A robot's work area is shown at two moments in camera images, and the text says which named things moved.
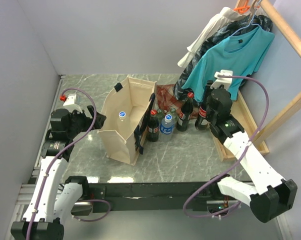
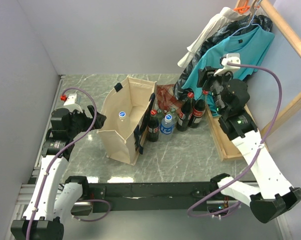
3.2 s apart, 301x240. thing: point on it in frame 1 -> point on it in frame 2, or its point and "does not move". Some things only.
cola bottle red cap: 201,122 -> 198,110
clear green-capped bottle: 174,116 does not move
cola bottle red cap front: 184,113 does not move
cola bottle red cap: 153,127 does not move
